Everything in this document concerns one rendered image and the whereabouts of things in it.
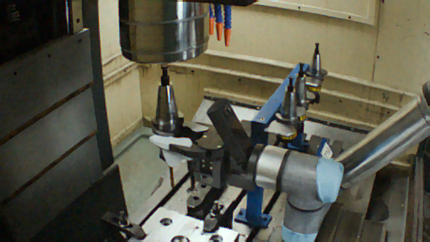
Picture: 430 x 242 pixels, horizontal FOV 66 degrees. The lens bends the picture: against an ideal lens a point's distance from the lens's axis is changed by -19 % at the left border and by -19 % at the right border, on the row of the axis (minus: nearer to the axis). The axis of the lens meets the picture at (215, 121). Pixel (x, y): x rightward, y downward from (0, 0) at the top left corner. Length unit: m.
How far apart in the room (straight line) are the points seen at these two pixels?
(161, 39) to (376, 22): 1.13
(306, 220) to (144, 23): 0.44
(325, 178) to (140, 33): 0.38
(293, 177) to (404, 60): 1.06
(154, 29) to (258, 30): 1.14
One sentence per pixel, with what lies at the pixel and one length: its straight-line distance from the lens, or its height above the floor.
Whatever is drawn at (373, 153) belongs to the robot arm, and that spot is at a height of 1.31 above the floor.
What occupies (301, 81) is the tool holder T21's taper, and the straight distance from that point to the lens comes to 1.07.
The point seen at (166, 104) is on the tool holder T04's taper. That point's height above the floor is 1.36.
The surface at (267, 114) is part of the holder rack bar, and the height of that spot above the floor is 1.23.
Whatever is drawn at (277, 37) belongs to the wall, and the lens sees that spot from 1.71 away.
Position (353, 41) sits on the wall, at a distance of 1.64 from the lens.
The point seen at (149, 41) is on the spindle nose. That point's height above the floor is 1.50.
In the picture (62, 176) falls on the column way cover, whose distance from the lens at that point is 1.21.
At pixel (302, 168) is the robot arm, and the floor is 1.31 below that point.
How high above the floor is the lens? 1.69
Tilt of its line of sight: 28 degrees down
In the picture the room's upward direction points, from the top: straight up
